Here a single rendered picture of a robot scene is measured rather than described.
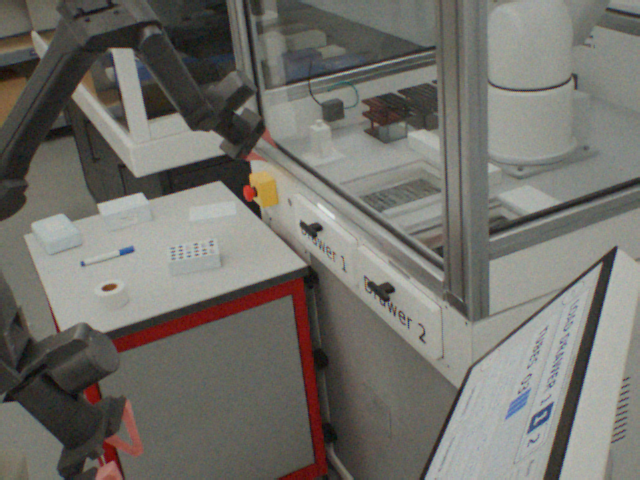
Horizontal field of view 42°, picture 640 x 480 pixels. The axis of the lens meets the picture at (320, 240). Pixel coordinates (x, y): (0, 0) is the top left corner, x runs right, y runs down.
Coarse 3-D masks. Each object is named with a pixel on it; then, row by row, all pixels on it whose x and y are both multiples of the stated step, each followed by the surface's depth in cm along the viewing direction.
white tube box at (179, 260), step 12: (216, 240) 209; (168, 252) 206; (180, 252) 205; (192, 252) 204; (204, 252) 204; (216, 252) 203; (168, 264) 202; (180, 264) 202; (192, 264) 203; (204, 264) 203; (216, 264) 204
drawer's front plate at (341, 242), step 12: (300, 204) 194; (312, 204) 191; (300, 216) 196; (312, 216) 189; (324, 216) 185; (300, 228) 199; (324, 228) 185; (336, 228) 179; (324, 240) 187; (336, 240) 180; (348, 240) 174; (336, 252) 182; (348, 252) 176; (336, 264) 184; (348, 264) 178; (348, 276) 180
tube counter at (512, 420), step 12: (516, 384) 102; (528, 384) 98; (516, 396) 98; (528, 396) 95; (516, 408) 95; (504, 420) 96; (516, 420) 93; (504, 432) 93; (516, 432) 90; (504, 444) 90; (492, 456) 91; (504, 456) 88; (492, 468) 88; (504, 468) 86
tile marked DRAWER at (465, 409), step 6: (474, 384) 117; (480, 384) 115; (468, 390) 118; (474, 390) 115; (468, 396) 116; (474, 396) 113; (462, 402) 116; (468, 402) 113; (474, 402) 111; (462, 408) 114; (468, 408) 111; (456, 414) 114; (462, 414) 112; (468, 414) 110; (456, 420) 112; (462, 420) 110; (450, 426) 112; (456, 426) 110
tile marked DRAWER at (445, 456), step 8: (448, 440) 109; (456, 440) 106; (448, 448) 106; (456, 448) 104; (440, 456) 107; (448, 456) 104; (440, 464) 104; (448, 464) 102; (432, 472) 105; (440, 472) 102
